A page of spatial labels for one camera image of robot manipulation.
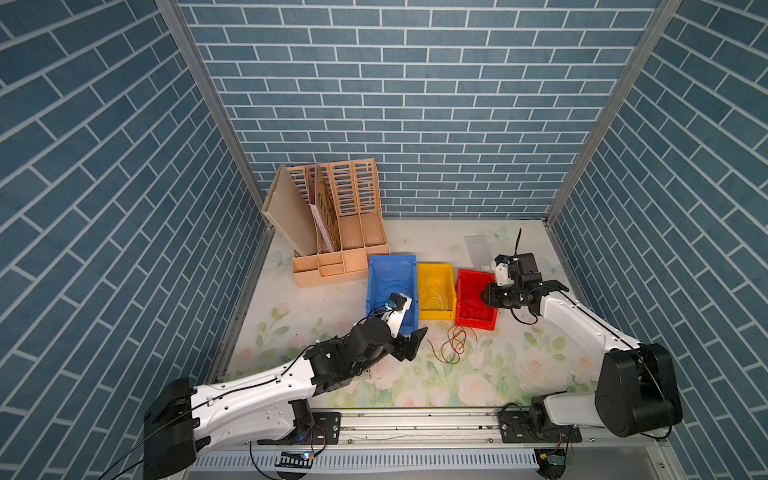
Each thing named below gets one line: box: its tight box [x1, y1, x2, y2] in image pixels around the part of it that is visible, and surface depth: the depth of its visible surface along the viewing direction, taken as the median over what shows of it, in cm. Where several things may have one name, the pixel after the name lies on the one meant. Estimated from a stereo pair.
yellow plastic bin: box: [417, 263, 457, 320], surface depth 98 cm
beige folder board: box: [262, 163, 317, 257], surface depth 102 cm
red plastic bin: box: [455, 269, 498, 331], surface depth 91 cm
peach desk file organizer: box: [286, 158, 391, 288], surface depth 104 cm
